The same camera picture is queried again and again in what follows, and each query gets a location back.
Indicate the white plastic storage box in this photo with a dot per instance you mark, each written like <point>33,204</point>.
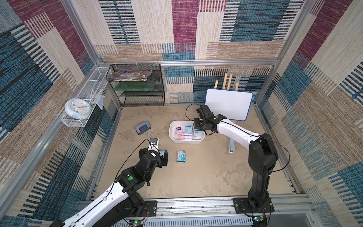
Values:
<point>183,132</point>

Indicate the blue striped tissue pack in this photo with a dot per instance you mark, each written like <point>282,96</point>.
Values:
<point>189,129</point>

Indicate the blue framed whiteboard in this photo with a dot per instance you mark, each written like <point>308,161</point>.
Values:
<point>234,105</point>

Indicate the pink white tissue pack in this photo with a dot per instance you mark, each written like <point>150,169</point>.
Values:
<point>186,136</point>

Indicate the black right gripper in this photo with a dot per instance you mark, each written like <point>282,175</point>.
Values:
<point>201,123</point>

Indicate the blue grey hole punch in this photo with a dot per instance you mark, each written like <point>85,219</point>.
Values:
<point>142,128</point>

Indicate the white round clock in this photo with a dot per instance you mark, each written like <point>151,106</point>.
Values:
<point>78,108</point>

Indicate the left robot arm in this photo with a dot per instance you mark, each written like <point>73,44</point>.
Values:
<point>121,200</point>

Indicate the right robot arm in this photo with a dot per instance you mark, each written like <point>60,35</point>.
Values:
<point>262,156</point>

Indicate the black wire mesh shelf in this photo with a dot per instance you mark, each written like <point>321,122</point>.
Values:
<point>140,98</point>

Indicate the colourful magazine on shelf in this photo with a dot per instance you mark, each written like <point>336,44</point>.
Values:
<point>129,76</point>

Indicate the blue elephant tissue pack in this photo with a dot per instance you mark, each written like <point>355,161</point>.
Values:
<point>162,152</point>

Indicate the teal cartoon tissue pack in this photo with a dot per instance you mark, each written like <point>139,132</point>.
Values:
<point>181,156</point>
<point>197,132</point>

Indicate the white wire wall basket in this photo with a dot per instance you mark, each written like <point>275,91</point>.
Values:
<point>90,92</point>

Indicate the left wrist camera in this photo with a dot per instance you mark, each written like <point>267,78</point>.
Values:
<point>153,144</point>

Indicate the green board on shelf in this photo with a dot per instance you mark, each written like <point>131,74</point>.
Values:
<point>134,86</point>

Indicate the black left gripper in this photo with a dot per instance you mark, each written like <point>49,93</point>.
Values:
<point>160,162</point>

